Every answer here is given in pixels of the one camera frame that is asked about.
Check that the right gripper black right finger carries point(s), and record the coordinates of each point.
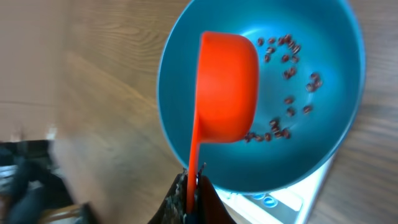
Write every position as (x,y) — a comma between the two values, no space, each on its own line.
(210,208)

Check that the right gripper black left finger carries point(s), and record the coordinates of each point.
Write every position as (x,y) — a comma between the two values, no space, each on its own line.
(172,208)

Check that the orange measuring scoop blue handle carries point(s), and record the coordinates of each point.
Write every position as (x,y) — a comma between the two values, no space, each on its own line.
(225,97)

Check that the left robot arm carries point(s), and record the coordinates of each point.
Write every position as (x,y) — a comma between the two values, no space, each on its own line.
(33,189)

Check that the white digital kitchen scale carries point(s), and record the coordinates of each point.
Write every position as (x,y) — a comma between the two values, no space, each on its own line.
(291,205)

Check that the red beans in bowl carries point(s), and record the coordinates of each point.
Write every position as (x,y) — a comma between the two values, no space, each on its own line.
(284,89)

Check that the blue metal bowl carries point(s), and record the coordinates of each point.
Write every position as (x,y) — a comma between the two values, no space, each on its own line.
(332,45)

